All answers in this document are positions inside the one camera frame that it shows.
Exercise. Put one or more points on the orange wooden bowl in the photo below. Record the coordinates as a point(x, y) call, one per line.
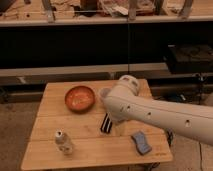
point(79, 99)

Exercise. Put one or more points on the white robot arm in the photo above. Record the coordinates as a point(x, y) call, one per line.
point(192, 121)

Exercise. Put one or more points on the clear plastic bottle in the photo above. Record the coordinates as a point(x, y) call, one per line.
point(63, 142)

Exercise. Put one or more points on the black white striped block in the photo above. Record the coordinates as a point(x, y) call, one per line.
point(106, 125)

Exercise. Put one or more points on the wooden table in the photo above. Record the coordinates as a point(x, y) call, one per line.
point(92, 148)

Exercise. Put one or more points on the black box on shelf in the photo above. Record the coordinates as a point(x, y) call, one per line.
point(183, 59)

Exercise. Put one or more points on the long metal shelf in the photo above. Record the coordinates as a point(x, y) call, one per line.
point(47, 74)

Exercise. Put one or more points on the translucent plastic cup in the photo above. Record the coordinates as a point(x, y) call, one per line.
point(103, 93)

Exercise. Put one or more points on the blue sponge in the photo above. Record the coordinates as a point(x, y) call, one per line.
point(141, 143)

